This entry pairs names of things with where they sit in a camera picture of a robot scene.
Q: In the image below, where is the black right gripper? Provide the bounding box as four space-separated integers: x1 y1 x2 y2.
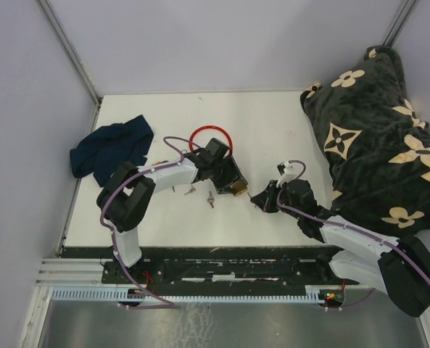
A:
249 180 301 220

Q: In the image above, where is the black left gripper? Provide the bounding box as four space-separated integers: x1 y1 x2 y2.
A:
210 154 247 194

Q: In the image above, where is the brass padlock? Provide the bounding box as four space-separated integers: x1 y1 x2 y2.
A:
231 181 248 196

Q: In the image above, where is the silver key bunch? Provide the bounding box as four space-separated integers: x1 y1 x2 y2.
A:
207 191 215 208

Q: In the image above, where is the red cable lock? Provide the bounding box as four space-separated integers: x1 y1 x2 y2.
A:
189 125 233 154

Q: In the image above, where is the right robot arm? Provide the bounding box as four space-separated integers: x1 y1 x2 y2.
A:
250 180 430 318

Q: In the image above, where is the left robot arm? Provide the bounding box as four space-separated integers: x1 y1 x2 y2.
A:
96 136 248 283

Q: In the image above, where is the black floral blanket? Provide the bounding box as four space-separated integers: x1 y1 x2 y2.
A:
300 46 430 238

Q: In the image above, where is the navy blue cloth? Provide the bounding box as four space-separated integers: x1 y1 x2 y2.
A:
70 115 154 187

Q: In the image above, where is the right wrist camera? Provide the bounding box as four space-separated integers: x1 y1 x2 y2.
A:
276 160 299 188

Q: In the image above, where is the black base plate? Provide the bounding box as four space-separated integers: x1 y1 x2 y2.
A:
60 245 346 287

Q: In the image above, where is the white slotted cable duct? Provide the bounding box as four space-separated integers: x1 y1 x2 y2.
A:
51 287 341 303

